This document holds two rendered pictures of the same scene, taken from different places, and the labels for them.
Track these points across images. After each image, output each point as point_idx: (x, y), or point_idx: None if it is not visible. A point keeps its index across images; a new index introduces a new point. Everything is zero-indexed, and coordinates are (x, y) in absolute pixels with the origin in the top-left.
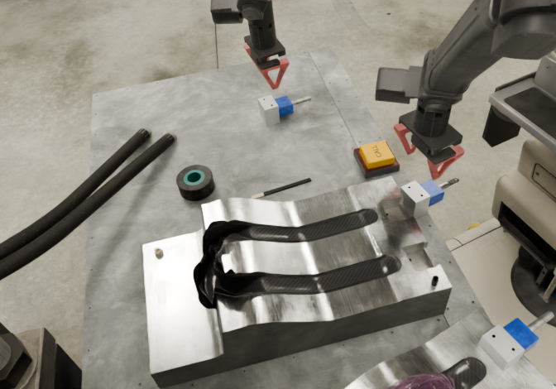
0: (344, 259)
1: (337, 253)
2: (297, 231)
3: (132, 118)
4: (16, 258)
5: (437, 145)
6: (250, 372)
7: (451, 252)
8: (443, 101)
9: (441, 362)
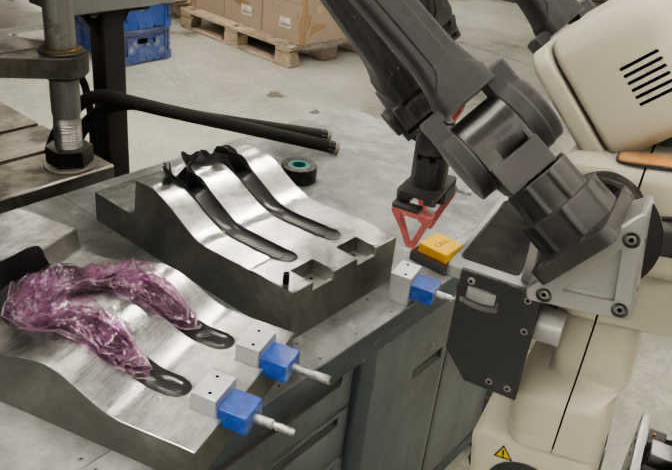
0: (269, 235)
1: (272, 230)
2: (278, 208)
3: (339, 129)
4: (133, 98)
5: (405, 189)
6: (141, 253)
7: (370, 332)
8: (390, 112)
9: (213, 320)
